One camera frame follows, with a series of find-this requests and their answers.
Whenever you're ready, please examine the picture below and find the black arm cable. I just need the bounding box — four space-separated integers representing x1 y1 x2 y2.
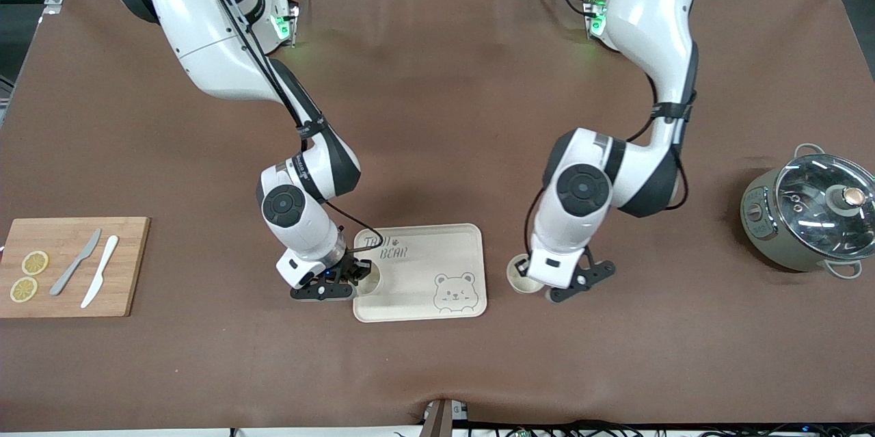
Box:
195 0 383 246
523 68 699 253

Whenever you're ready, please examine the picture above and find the brown table mat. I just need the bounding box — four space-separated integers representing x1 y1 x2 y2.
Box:
0 0 875 432

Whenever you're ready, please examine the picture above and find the glass pot lid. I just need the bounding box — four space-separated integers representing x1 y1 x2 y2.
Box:
776 154 875 261

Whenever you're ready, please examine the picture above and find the white paper-like cup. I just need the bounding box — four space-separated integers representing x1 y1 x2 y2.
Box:
507 254 544 295
352 259 382 296

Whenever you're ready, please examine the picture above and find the grey plastic knife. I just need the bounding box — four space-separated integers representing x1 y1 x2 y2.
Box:
49 228 103 297

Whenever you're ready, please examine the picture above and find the beige bear print tray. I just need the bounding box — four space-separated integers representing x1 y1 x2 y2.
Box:
353 223 488 323

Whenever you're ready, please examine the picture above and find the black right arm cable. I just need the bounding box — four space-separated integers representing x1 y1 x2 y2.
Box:
195 0 383 246

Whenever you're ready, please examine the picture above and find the bamboo cutting board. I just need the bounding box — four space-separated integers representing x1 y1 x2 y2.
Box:
0 217 150 319

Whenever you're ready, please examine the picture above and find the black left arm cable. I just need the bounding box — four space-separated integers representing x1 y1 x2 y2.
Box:
523 68 699 253

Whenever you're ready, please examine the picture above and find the white plastic knife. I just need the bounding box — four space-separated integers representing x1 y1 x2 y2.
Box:
81 235 120 309

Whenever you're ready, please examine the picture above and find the grey camera stand post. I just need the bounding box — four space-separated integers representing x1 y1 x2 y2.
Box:
420 398 469 437

